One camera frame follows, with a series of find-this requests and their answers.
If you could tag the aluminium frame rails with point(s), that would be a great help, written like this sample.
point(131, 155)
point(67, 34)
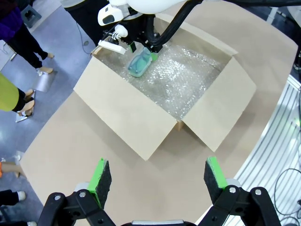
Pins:
point(270, 141)

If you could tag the person with white sneakers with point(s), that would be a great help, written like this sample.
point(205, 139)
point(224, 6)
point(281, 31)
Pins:
point(9, 197)

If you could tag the person in maroon shawl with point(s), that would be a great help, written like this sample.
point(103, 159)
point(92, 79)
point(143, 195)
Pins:
point(21, 40)

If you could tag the person in orange skirt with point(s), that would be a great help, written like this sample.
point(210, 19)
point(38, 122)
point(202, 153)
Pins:
point(10, 168)

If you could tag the bubble wrap sheet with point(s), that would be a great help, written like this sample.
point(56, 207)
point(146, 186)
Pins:
point(178, 77)

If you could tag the person in yellow skirt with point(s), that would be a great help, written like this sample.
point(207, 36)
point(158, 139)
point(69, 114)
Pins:
point(7, 94)

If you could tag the open cardboard shipping box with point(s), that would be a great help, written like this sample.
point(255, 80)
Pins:
point(122, 110)

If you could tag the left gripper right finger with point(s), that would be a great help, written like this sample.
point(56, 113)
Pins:
point(212, 179)

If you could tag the teal glasses case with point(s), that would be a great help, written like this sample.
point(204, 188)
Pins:
point(138, 64)

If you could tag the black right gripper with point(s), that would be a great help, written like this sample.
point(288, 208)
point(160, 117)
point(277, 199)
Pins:
point(135, 30)

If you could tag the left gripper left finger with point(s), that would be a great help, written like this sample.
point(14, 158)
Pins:
point(101, 179)

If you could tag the blue-grey plastic stool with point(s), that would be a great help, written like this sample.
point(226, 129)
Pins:
point(30, 14)

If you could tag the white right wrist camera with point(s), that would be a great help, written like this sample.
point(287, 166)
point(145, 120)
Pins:
point(121, 30)

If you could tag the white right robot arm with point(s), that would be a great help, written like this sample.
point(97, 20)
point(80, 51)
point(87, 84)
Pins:
point(145, 5)

